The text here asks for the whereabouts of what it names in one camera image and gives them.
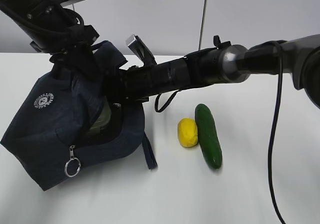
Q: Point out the green cucumber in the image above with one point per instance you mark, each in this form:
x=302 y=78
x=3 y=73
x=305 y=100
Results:
x=207 y=136

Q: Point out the navy blue lunch bag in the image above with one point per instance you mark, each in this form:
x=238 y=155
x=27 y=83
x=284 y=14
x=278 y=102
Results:
x=48 y=133

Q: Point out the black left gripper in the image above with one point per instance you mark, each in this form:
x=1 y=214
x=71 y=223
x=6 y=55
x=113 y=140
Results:
x=65 y=34

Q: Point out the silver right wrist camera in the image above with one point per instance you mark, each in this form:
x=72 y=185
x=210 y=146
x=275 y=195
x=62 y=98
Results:
x=137 y=46

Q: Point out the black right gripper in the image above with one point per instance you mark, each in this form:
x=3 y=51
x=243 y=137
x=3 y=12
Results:
x=116 y=86

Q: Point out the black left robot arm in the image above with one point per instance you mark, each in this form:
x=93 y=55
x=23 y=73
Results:
x=26 y=14

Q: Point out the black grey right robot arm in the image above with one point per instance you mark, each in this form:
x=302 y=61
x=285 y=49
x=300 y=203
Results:
x=224 y=63

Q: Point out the yellow lemon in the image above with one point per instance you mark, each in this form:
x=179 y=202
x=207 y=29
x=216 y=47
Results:
x=187 y=133

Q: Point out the green lidded glass container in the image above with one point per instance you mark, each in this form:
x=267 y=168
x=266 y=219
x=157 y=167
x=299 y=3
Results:
x=102 y=121

